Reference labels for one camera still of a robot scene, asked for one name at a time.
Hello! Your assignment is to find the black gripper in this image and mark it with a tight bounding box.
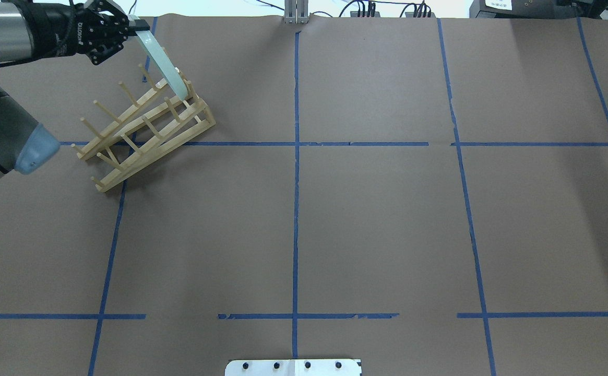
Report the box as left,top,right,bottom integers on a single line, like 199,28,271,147
73,1,150,66

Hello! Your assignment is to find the light green plate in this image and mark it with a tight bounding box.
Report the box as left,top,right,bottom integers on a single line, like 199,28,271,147
135,30,189,99

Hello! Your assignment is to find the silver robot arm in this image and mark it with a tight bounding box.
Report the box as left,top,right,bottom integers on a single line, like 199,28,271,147
0,1,151,180

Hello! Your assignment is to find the wooden dish rack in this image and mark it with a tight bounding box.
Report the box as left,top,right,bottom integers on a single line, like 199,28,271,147
71,68,216,192

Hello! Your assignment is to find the orange black connector block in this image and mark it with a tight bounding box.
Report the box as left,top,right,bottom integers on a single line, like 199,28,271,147
347,1,380,18

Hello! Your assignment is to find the black box with label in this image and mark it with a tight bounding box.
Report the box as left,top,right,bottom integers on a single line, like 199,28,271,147
468,1,608,19

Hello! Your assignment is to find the aluminium frame post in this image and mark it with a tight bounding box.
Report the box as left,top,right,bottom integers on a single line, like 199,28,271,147
283,0,310,25

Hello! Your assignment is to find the white pedestal column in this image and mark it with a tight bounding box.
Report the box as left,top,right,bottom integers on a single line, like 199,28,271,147
224,359,363,375

